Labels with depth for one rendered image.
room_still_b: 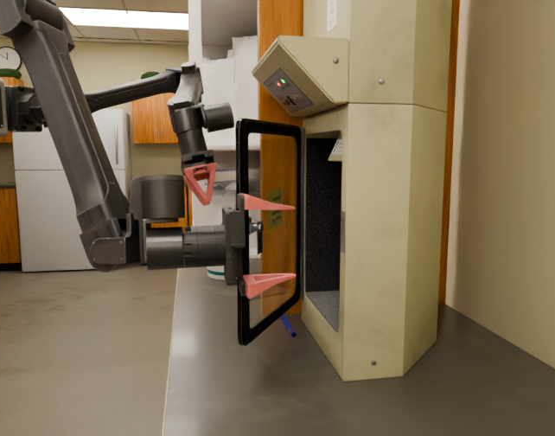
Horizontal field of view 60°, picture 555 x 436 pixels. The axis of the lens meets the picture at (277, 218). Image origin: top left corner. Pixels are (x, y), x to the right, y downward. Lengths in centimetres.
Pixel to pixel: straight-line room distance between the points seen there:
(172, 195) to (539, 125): 75
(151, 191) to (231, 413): 36
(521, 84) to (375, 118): 43
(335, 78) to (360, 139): 10
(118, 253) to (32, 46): 33
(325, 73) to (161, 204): 33
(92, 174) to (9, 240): 548
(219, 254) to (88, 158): 23
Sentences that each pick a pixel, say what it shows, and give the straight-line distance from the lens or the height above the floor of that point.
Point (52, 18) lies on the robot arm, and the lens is 86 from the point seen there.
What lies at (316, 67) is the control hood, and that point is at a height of 146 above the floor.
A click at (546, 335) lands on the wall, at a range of 111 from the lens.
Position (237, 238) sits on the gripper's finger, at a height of 122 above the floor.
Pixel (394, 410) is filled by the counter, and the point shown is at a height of 94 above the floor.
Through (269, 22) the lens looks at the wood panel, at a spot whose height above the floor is 162.
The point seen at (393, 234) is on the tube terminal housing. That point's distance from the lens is 84.
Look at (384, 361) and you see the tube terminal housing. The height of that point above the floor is 97.
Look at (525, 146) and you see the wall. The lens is 113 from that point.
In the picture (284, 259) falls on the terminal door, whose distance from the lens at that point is 103.
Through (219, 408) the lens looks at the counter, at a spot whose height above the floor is 94.
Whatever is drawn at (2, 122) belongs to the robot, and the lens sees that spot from 150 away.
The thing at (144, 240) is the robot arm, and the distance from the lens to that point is 66.
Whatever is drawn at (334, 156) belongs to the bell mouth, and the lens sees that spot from 92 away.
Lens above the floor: 133
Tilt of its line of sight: 8 degrees down
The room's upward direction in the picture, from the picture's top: straight up
